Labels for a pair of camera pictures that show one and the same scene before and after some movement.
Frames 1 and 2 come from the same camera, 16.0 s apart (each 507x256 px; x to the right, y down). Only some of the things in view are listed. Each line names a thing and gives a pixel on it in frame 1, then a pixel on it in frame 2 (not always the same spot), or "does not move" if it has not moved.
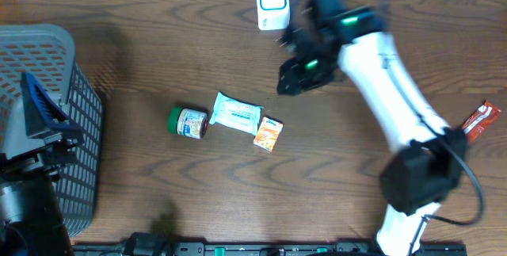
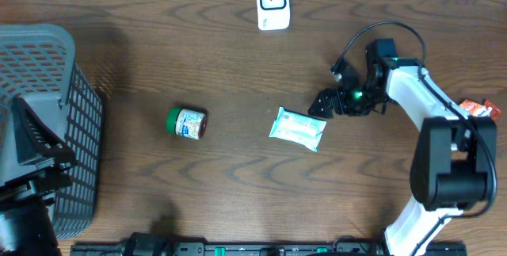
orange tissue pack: (268, 132) → (476, 108)
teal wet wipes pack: (234, 114) → (298, 128)
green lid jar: (187, 122) does not move
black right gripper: (263, 249) does not move
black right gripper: (291, 70) → (325, 95)
